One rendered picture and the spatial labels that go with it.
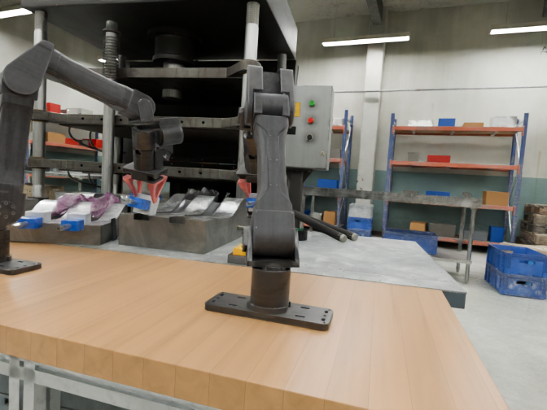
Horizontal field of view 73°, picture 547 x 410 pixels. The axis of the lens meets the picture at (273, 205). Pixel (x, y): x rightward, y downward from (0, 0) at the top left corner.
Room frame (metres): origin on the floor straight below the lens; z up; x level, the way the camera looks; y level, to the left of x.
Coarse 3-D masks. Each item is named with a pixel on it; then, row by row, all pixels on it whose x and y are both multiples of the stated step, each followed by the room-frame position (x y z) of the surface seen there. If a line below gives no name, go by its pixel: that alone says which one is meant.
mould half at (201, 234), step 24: (120, 216) 1.02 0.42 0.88; (168, 216) 1.00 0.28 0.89; (192, 216) 1.04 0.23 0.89; (216, 216) 1.12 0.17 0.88; (240, 216) 1.26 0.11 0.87; (120, 240) 1.02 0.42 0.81; (144, 240) 1.00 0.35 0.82; (168, 240) 0.99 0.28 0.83; (192, 240) 0.97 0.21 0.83; (216, 240) 1.04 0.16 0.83
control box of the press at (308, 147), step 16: (304, 96) 1.79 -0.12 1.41; (320, 96) 1.77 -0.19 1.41; (304, 112) 1.79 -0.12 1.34; (320, 112) 1.77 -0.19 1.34; (304, 128) 1.79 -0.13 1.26; (320, 128) 1.77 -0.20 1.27; (288, 144) 1.80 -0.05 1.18; (304, 144) 1.79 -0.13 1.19; (320, 144) 1.77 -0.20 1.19; (288, 160) 1.80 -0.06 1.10; (304, 160) 1.79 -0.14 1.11; (320, 160) 1.77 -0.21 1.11; (288, 176) 1.88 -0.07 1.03; (304, 176) 1.86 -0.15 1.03
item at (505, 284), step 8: (488, 264) 4.05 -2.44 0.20; (488, 272) 4.01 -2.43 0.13; (496, 272) 3.78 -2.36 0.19; (488, 280) 3.98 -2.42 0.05; (496, 280) 3.76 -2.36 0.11; (504, 280) 3.60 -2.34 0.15; (512, 280) 3.58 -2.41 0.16; (520, 280) 3.56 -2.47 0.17; (528, 280) 3.54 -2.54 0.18; (536, 280) 3.52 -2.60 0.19; (544, 280) 3.51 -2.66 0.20; (496, 288) 3.75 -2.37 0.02; (504, 288) 3.59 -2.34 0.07; (512, 288) 3.58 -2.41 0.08; (520, 288) 3.56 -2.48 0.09; (528, 288) 3.54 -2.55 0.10; (536, 288) 3.52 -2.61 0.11; (544, 288) 3.50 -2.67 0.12; (520, 296) 3.56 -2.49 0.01; (528, 296) 3.54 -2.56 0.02; (536, 296) 3.52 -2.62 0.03; (544, 296) 3.50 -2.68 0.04
